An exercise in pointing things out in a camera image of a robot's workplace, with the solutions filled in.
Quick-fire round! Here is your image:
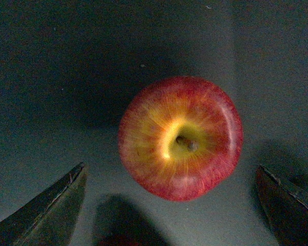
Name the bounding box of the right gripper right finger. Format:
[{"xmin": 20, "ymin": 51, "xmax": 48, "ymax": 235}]
[{"xmin": 256, "ymin": 165, "xmax": 308, "ymax": 245}]

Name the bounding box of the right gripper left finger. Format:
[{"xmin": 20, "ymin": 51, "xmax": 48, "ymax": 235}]
[{"xmin": 0, "ymin": 163, "xmax": 87, "ymax": 245}]

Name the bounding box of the red yellow apple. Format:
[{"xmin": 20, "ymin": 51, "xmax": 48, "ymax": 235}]
[{"xmin": 118, "ymin": 76, "xmax": 243, "ymax": 201}]

